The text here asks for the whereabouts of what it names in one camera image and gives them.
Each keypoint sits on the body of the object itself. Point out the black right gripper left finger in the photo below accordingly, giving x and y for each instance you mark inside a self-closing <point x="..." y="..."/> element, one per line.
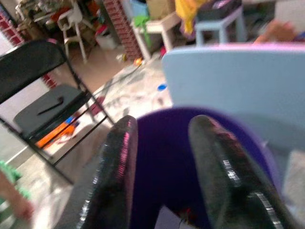
<point x="114" y="171"/>

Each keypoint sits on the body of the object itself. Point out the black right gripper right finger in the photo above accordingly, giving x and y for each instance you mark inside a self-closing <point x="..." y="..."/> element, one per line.
<point x="228" y="181"/>

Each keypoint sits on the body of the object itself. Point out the red wrapper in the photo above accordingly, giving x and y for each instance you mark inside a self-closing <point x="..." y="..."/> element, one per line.
<point x="188" y="215"/>

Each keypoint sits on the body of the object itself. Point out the purple rubbish bin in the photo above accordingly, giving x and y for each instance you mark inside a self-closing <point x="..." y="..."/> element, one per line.
<point x="162" y="155"/>

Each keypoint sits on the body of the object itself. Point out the white plastic bin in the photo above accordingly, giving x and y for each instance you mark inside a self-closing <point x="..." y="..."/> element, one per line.
<point x="106" y="41"/>

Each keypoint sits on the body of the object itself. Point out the orange toy gun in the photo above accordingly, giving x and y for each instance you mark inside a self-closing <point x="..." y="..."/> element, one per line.
<point x="54" y="136"/>

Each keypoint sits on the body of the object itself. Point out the thin black curved object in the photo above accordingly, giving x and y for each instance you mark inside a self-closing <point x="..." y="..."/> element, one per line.
<point x="51" y="108"/>

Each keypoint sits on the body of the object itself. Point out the small blue floor object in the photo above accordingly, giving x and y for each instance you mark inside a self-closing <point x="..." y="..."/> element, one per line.
<point x="162" y="87"/>

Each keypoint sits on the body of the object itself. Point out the light blue plastic chair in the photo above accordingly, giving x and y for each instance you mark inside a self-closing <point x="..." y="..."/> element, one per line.
<point x="238" y="76"/>

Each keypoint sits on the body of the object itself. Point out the person in green clothing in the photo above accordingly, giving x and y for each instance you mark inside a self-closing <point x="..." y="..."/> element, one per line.
<point x="14" y="205"/>

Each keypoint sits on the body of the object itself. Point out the small orange floor toy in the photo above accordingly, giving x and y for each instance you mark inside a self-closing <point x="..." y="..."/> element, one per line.
<point x="138" y="62"/>

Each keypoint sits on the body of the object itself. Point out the black folding chair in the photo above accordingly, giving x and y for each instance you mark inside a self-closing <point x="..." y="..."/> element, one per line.
<point x="28" y="62"/>

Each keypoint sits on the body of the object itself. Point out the red white patterned box stack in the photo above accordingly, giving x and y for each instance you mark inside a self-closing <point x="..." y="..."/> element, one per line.
<point x="121" y="26"/>

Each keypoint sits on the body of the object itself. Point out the green cloth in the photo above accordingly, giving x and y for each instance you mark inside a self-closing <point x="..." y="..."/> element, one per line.
<point x="140" y="21"/>

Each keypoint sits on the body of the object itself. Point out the white low bench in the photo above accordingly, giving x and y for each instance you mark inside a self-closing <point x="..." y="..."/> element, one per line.
<point x="164" y="23"/>

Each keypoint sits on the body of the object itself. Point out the white high chair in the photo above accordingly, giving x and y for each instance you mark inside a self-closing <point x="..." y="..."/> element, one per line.
<point x="71" y="21"/>

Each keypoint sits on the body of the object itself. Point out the light blue stool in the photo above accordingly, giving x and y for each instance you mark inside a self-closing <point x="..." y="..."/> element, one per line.
<point x="214" y="25"/>

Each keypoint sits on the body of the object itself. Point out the light blue storage box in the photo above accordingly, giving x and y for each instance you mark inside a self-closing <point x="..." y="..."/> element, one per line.
<point x="139" y="7"/>

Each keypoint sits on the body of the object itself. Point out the dark bag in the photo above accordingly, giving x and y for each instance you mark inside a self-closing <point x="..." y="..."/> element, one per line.
<point x="219" y="10"/>

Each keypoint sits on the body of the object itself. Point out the yellow cloth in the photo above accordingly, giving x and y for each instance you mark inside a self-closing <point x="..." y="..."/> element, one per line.
<point x="188" y="14"/>

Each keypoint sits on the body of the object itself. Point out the brown cardboard box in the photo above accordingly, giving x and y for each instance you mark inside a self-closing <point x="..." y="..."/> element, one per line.
<point x="160" y="6"/>

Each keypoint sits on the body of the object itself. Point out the red drawer shelf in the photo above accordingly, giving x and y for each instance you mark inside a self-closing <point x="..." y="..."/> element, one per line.
<point x="9" y="31"/>

